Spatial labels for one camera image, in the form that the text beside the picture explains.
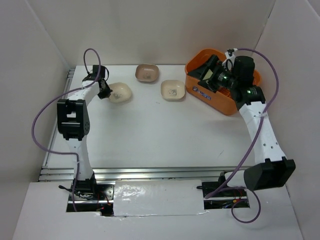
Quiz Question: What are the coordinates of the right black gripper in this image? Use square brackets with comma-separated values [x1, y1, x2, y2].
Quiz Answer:
[187, 54, 238, 93]

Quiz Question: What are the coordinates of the cream square plate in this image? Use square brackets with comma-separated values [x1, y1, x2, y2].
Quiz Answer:
[160, 79, 186, 101]
[108, 82, 132, 104]

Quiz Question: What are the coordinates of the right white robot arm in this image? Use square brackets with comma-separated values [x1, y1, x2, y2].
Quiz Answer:
[187, 54, 296, 191]

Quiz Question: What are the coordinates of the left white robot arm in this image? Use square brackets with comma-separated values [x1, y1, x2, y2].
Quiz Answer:
[57, 65, 112, 200]

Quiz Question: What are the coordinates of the orange plastic bin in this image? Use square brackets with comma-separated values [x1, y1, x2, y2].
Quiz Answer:
[184, 48, 266, 116]

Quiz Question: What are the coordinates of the brown square plate rear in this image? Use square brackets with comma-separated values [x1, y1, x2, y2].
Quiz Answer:
[135, 63, 159, 83]

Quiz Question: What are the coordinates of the white foil cover plate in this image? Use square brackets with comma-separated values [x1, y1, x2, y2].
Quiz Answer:
[113, 179, 205, 217]

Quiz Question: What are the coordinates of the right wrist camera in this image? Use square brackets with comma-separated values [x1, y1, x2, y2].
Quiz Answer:
[222, 48, 238, 69]

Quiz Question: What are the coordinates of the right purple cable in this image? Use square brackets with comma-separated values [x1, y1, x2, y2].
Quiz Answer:
[204, 47, 280, 223]

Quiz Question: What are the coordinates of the purple cable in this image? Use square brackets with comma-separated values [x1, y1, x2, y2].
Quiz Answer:
[204, 47, 280, 223]
[31, 48, 103, 211]

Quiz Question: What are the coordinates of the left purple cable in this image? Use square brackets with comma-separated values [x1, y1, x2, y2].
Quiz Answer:
[31, 48, 103, 211]

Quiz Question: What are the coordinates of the aluminium rail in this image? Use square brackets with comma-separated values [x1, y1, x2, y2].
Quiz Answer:
[38, 166, 234, 182]

